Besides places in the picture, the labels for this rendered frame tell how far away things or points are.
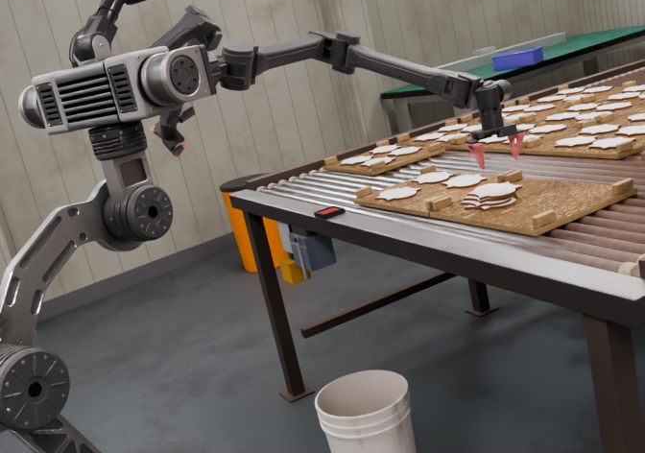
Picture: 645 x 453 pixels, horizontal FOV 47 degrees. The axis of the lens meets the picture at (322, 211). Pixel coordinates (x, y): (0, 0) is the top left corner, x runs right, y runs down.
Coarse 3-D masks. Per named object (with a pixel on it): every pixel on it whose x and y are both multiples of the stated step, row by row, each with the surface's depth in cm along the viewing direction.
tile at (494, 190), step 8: (488, 184) 209; (496, 184) 206; (504, 184) 205; (512, 184) 203; (472, 192) 204; (480, 192) 202; (488, 192) 200; (496, 192) 198; (504, 192) 197; (512, 192) 196; (480, 200) 198
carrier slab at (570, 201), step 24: (528, 192) 204; (552, 192) 199; (576, 192) 194; (600, 192) 189; (624, 192) 185; (432, 216) 207; (456, 216) 197; (480, 216) 192; (504, 216) 187; (528, 216) 183; (576, 216) 177
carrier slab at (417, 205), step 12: (408, 180) 252; (492, 180) 226; (420, 192) 232; (432, 192) 229; (444, 192) 225; (456, 192) 222; (468, 192) 219; (360, 204) 240; (372, 204) 233; (384, 204) 227; (396, 204) 223; (408, 204) 220; (420, 204) 217
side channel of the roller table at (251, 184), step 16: (640, 64) 407; (576, 80) 393; (592, 80) 392; (528, 96) 374; (544, 96) 379; (432, 128) 349; (368, 144) 338; (320, 160) 325; (272, 176) 315; (288, 176) 318
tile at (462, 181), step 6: (480, 174) 235; (450, 180) 234; (456, 180) 233; (462, 180) 231; (468, 180) 229; (474, 180) 227; (480, 180) 228; (450, 186) 227; (456, 186) 226; (462, 186) 225; (468, 186) 224
